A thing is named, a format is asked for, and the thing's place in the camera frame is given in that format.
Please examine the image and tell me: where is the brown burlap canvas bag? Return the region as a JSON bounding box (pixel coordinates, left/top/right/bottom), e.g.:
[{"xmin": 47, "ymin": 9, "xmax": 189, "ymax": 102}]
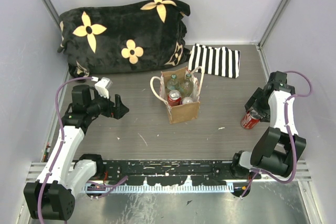
[{"xmin": 150, "ymin": 67, "xmax": 205, "ymax": 124}]

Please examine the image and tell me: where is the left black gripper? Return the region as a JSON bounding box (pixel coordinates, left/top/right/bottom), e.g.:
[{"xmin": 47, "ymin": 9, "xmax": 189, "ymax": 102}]
[{"xmin": 87, "ymin": 88, "xmax": 129, "ymax": 119}]

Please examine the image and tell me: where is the black floral plush blanket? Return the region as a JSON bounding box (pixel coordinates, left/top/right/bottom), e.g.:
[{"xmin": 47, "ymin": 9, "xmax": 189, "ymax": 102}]
[{"xmin": 58, "ymin": 0, "xmax": 191, "ymax": 78}]

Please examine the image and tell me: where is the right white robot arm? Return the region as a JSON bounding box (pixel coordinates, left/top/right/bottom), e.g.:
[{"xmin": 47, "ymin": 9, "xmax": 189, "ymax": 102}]
[{"xmin": 230, "ymin": 71, "xmax": 307, "ymax": 179}]

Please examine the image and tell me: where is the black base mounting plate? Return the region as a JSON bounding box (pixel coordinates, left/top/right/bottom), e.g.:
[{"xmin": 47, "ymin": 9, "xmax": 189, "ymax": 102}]
[{"xmin": 91, "ymin": 159, "xmax": 252, "ymax": 186}]

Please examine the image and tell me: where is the red Coca-Cola can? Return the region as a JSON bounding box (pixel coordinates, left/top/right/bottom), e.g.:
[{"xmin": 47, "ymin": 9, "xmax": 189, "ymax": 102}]
[{"xmin": 241, "ymin": 111, "xmax": 261, "ymax": 130}]

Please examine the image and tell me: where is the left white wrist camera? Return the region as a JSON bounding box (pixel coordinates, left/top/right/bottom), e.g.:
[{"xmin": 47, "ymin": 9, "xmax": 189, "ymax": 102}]
[{"xmin": 92, "ymin": 77, "xmax": 112, "ymax": 99}]

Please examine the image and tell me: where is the red cola can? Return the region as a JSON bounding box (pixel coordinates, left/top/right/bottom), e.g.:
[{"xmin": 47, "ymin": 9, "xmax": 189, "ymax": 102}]
[{"xmin": 167, "ymin": 90, "xmax": 181, "ymax": 106}]

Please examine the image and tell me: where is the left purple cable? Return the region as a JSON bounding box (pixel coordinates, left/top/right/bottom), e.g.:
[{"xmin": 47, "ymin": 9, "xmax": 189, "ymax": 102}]
[{"xmin": 36, "ymin": 76, "xmax": 99, "ymax": 224}]

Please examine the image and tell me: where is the purple Fanta can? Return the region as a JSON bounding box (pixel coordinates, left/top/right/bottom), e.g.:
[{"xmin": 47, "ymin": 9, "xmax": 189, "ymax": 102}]
[{"xmin": 182, "ymin": 97, "xmax": 194, "ymax": 104}]

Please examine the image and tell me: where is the black white striped cloth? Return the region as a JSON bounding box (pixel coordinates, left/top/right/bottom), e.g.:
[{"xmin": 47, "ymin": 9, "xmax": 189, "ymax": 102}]
[{"xmin": 188, "ymin": 44, "xmax": 241, "ymax": 79}]

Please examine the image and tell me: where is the clear glass soda bottle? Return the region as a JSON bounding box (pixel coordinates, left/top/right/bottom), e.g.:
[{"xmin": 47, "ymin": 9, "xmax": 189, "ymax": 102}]
[
  {"xmin": 166, "ymin": 74, "xmax": 180, "ymax": 92},
  {"xmin": 180, "ymin": 73, "xmax": 194, "ymax": 97}
]

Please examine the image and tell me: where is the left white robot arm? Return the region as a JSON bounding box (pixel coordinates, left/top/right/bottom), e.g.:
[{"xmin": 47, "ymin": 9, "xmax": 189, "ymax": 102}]
[{"xmin": 24, "ymin": 79, "xmax": 129, "ymax": 223}]

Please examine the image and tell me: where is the aluminium front rail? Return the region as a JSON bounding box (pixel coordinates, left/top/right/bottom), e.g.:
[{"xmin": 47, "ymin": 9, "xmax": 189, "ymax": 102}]
[{"xmin": 28, "ymin": 159, "xmax": 313, "ymax": 194}]

